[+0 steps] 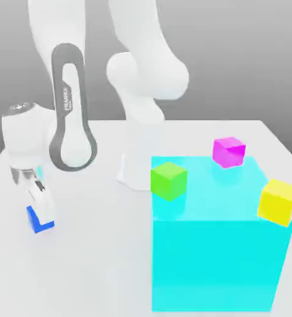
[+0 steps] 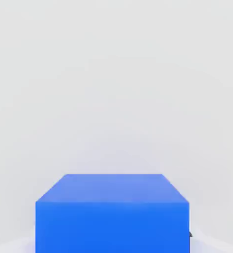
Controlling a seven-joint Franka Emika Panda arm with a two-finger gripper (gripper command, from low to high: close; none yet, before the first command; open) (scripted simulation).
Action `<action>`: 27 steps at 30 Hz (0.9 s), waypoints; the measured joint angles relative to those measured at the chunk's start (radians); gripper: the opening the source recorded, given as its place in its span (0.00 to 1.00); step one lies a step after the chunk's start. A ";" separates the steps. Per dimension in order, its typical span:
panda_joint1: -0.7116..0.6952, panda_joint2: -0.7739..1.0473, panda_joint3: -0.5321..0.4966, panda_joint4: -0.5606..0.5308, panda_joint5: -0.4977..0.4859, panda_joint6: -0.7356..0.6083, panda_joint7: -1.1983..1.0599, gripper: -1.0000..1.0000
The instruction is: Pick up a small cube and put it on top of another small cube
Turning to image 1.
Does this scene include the small blue cube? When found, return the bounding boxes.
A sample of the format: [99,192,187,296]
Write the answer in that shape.
[26,205,55,234]

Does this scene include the small green cube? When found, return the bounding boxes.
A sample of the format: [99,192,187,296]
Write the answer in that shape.
[150,162,188,202]

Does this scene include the large cyan box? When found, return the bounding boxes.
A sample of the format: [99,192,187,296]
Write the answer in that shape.
[151,155,292,313]

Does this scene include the small yellow cube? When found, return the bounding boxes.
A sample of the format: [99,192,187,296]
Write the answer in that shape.
[257,178,292,228]

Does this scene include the small magenta cube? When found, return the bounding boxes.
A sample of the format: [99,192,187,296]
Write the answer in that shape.
[212,136,247,170]

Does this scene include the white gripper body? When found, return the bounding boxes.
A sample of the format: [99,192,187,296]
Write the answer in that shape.
[26,180,55,224]

